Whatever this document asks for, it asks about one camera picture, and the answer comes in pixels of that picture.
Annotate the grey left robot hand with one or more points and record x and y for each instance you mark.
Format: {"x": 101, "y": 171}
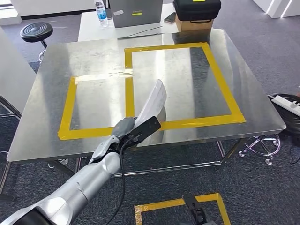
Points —
{"x": 123, "y": 125}

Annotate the white plastic panel part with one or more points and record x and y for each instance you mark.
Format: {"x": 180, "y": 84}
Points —
{"x": 152, "y": 102}

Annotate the steel workbench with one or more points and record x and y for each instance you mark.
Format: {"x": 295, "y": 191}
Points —
{"x": 176, "y": 71}

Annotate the yellow floor tape rectangle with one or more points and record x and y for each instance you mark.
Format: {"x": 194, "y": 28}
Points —
{"x": 163, "y": 205}

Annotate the grey laptop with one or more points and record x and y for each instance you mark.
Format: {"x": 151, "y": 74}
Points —
{"x": 136, "y": 14}

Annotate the clear water bottle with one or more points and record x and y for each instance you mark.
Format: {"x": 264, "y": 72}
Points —
{"x": 101, "y": 14}

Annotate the black phone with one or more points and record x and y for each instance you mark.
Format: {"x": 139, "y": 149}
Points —
{"x": 170, "y": 17}

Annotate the black round stool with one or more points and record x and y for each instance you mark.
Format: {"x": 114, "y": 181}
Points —
{"x": 288, "y": 119}
{"x": 36, "y": 31}

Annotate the black carry case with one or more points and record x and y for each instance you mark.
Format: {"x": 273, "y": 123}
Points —
{"x": 197, "y": 9}

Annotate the white desk with steel legs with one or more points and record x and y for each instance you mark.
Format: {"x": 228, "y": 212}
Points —
{"x": 13, "y": 74}

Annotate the white display plinth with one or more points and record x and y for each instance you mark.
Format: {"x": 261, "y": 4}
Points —
{"x": 279, "y": 7}
{"x": 9, "y": 15}

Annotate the white power strip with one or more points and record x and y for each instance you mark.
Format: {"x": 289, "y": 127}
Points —
{"x": 287, "y": 105}

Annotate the yellow tape frame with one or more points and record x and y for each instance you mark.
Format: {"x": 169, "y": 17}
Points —
{"x": 130, "y": 99}

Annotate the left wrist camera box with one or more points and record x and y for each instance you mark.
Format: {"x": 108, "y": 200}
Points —
{"x": 145, "y": 129}

